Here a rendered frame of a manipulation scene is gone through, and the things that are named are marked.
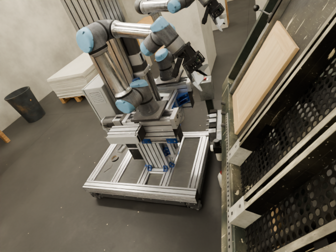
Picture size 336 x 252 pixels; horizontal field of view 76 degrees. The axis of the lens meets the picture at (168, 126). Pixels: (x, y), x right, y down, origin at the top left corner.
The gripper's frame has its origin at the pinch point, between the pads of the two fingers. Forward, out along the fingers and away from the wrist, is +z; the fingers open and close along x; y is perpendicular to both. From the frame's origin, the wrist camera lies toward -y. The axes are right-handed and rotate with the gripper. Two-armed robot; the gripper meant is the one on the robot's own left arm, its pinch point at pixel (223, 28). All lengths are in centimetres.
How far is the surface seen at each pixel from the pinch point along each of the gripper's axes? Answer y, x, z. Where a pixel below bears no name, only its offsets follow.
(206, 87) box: -42, 5, 32
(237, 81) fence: -11.1, -9.8, 35.4
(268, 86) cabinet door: 16, -55, 27
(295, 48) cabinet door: 34, -53, 17
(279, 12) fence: 32.1, -6.2, 12.2
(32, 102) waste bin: -418, 105, -112
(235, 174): -12, -88, 45
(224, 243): -17, -120, 49
